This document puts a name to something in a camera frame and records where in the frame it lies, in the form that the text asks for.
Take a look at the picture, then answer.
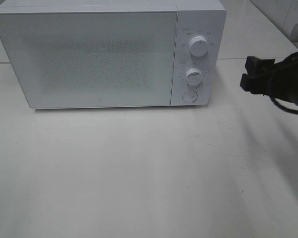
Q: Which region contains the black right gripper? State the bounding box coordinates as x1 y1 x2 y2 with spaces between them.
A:
240 52 298 111

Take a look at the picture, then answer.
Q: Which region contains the white microwave knob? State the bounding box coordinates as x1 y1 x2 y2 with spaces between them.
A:
185 68 203 86
189 35 209 57

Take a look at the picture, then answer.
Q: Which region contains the round microwave door-release button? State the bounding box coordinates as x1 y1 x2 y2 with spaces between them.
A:
182 90 198 103

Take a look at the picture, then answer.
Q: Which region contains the white microwave door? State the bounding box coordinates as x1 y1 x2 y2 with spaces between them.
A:
0 12 177 109

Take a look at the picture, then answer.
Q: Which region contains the white microwave oven body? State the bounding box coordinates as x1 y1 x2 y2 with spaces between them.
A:
0 0 226 108

